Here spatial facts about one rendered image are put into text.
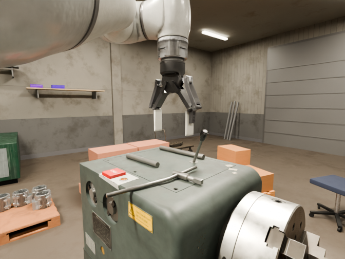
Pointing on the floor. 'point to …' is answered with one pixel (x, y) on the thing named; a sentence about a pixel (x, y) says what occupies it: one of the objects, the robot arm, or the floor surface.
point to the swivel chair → (324, 182)
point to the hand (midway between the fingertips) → (172, 129)
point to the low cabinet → (9, 158)
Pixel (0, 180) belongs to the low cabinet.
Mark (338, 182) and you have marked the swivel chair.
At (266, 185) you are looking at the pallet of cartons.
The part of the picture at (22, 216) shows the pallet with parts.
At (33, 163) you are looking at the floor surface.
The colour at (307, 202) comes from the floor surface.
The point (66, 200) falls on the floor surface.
